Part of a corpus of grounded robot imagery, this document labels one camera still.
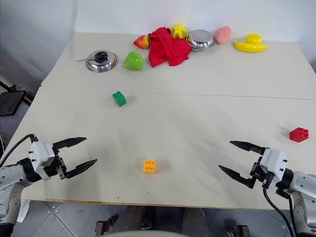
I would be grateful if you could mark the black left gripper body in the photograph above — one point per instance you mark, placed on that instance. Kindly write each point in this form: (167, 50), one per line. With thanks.
(60, 165)

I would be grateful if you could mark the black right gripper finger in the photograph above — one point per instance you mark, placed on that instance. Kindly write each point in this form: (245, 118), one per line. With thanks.
(247, 146)
(234, 174)

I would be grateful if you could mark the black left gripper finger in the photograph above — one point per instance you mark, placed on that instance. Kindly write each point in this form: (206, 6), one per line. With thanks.
(70, 142)
(82, 166)

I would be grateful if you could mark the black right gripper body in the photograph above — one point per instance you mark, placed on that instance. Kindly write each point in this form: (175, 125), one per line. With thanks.
(258, 170)

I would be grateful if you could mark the red toy brick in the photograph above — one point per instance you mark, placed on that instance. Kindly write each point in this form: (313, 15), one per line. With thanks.
(299, 134)

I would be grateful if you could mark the dark rounded robot leg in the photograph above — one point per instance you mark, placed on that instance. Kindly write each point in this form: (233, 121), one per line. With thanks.
(195, 221)
(129, 219)

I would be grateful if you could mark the green toy brick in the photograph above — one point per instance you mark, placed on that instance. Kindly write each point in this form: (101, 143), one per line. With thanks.
(119, 99)

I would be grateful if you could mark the orange toy brick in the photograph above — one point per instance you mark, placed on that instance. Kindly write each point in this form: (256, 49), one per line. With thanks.
(149, 167)

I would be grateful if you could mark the black stand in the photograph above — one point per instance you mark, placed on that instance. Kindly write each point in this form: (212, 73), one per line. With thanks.
(10, 102)

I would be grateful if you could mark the steel pot lid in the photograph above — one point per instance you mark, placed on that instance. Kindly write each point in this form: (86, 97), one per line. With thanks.
(101, 63)

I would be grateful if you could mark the yellow toy banana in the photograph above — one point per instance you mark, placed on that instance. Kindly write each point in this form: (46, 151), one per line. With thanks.
(249, 47)

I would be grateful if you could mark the green toy pear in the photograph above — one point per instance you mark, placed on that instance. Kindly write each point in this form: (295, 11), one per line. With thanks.
(133, 61)

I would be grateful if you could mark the yellow toy lemon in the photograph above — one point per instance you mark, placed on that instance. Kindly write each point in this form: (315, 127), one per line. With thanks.
(254, 39)

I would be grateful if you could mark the pink toy peach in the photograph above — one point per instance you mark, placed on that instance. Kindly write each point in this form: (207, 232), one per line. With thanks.
(222, 35)

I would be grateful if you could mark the empty steel bowl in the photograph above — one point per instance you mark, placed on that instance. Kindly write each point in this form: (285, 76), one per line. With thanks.
(200, 40)

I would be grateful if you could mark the toy strawberry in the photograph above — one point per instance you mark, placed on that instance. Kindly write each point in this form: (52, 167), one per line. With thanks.
(142, 42)

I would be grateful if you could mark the red cloth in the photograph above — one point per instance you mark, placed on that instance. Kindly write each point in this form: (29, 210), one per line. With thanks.
(168, 48)

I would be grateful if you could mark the yellow toy starfruit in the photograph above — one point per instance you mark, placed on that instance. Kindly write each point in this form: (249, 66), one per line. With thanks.
(179, 30)

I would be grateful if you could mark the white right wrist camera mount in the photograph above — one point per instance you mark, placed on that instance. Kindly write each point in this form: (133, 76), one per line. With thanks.
(274, 161)

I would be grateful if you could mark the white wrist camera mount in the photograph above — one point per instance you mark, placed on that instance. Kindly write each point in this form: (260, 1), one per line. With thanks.
(40, 155)
(274, 161)

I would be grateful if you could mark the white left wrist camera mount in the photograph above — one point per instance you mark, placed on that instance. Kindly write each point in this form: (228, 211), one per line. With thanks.
(40, 155)

